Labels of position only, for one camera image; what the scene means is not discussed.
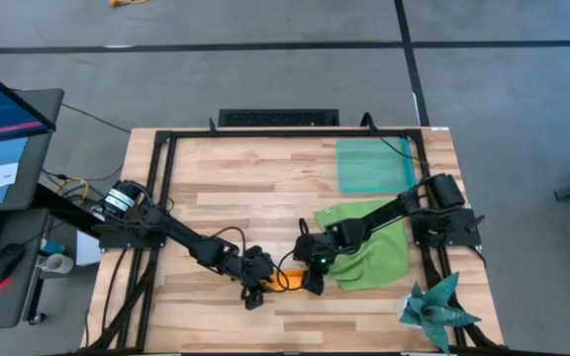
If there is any black desk leg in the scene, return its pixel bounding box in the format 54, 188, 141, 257
30, 182, 106, 239

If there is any teal translucent plastic basket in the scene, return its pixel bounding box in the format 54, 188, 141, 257
334, 137, 418, 195

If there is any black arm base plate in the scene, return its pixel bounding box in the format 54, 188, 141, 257
97, 210, 170, 250
408, 207, 484, 249

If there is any orange microfiber towel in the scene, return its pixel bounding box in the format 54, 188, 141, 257
263, 268, 307, 293

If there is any white paper note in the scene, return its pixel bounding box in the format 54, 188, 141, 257
0, 161, 20, 194

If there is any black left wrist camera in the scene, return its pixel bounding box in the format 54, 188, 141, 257
243, 288, 266, 312

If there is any laptop computer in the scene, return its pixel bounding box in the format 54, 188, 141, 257
0, 88, 65, 214

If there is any black floor vent grille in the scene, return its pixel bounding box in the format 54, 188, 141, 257
218, 108, 340, 129

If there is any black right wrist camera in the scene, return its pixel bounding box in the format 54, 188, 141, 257
301, 270, 327, 297

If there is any teal artificial plant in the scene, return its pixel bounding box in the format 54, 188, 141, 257
398, 271, 482, 355

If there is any black floor cable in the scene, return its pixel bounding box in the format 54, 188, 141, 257
60, 102, 133, 134

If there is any small blue container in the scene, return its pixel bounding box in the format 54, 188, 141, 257
41, 239, 66, 256

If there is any white mug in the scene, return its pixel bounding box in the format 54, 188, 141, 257
36, 251, 75, 276

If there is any green microfiber towel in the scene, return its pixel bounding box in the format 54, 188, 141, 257
314, 199, 411, 292

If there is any black computer mouse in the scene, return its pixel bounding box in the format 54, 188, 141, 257
0, 243, 25, 289

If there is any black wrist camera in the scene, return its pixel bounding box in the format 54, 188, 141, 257
301, 270, 327, 297
243, 288, 266, 312

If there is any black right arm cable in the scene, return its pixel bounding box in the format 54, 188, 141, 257
363, 112, 428, 165

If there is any white box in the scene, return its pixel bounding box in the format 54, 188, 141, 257
75, 205, 104, 267

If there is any yellow cable coil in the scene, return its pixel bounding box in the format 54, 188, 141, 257
54, 176, 91, 205

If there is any white plant pot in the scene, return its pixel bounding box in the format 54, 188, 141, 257
396, 294, 423, 330

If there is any black cable bundle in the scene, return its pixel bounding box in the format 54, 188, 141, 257
421, 246, 502, 350
84, 246, 160, 353

